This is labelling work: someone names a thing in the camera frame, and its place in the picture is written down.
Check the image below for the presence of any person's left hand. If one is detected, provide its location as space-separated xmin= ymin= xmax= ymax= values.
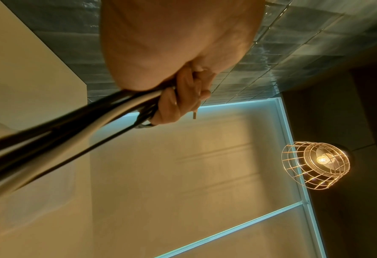
xmin=99 ymin=0 xmax=267 ymax=125

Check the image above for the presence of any blue LED light strip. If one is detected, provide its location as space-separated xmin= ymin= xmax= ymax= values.
xmin=154 ymin=201 xmax=307 ymax=258
xmin=272 ymin=98 xmax=328 ymax=258
xmin=124 ymin=97 xmax=283 ymax=123

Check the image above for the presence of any white table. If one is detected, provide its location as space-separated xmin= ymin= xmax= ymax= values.
xmin=0 ymin=0 xmax=94 ymax=258

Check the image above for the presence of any wire cage pendant lamp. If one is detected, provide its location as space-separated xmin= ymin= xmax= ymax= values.
xmin=281 ymin=141 xmax=352 ymax=191

